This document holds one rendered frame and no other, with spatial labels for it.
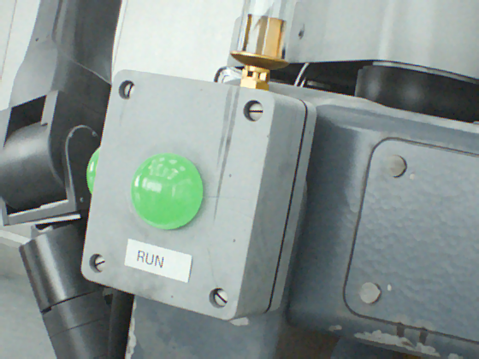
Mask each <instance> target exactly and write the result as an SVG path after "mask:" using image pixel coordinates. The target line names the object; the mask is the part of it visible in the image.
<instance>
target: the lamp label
mask: <svg viewBox="0 0 479 359"><path fill-rule="evenodd" d="M191 260H192V256H190V255H188V254H184V253H180V252H177V251H174V250H168V249H164V248H162V247H158V246H155V245H152V244H147V243H143V242H140V241H137V240H133V239H130V238H129V239H128V242H127V255H126V260H125V264H124V265H127V266H129V267H132V268H137V269H141V270H145V271H147V272H151V273H154V274H161V275H163V276H167V277H169V278H173V279H176V280H181V281H185V282H187V281H188V278H189V273H190V269H191Z"/></svg>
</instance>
